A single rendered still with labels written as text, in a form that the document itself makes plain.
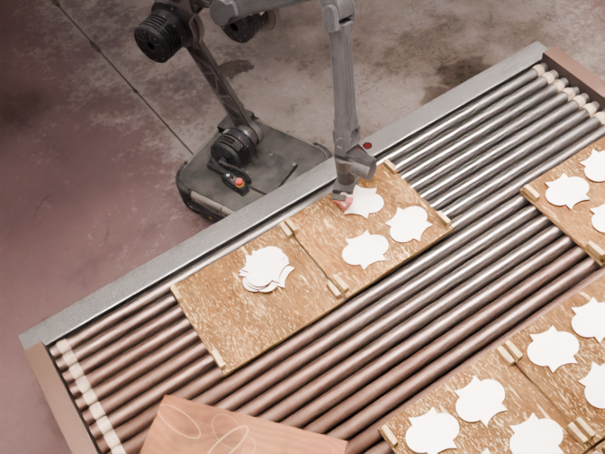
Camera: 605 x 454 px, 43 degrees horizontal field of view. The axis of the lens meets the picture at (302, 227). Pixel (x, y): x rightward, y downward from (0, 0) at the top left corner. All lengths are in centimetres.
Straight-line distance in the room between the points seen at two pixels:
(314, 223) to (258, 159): 113
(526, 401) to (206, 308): 94
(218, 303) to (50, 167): 204
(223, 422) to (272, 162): 173
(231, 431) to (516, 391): 76
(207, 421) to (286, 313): 42
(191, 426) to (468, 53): 288
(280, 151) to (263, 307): 141
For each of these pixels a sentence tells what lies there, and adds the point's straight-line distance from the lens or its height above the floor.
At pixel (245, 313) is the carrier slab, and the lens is 231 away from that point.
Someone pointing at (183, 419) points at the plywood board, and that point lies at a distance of 208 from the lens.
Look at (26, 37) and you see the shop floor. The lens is 504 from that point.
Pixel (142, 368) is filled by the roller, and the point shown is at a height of 91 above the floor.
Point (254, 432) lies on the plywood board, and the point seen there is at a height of 104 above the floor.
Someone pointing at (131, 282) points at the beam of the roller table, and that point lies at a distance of 248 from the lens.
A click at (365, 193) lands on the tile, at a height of 94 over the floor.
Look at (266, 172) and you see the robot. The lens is 350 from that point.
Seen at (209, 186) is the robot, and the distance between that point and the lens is 353.
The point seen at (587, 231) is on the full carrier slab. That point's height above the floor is 94.
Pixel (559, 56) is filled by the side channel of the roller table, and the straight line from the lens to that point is 297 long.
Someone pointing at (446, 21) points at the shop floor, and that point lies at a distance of 457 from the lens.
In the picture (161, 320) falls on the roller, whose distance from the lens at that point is 237.
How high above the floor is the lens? 291
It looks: 54 degrees down
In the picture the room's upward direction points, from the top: 9 degrees counter-clockwise
